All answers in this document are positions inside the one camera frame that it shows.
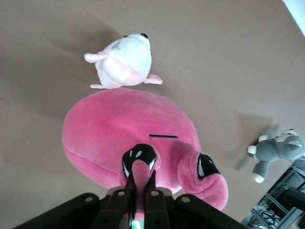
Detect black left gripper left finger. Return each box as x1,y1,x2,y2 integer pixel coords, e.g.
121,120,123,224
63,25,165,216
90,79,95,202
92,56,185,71
11,171,134,229

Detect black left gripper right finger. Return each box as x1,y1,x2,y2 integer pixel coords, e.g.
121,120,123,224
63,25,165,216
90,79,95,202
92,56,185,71
144,170,242,229

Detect pink round plush toy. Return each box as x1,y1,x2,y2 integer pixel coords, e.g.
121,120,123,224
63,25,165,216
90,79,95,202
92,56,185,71
61,87,229,212

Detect grey husky plush toy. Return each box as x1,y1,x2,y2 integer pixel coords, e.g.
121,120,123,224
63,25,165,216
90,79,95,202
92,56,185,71
246,128,305,184

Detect white and pink plush toy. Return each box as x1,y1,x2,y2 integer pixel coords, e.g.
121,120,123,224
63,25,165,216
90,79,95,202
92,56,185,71
83,32,164,90

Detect dark metal equipment rack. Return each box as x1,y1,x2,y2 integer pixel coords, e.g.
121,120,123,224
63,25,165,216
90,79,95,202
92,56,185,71
240,159,305,229

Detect brown table cover sheet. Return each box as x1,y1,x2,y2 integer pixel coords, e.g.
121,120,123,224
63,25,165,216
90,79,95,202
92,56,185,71
0,0,305,229

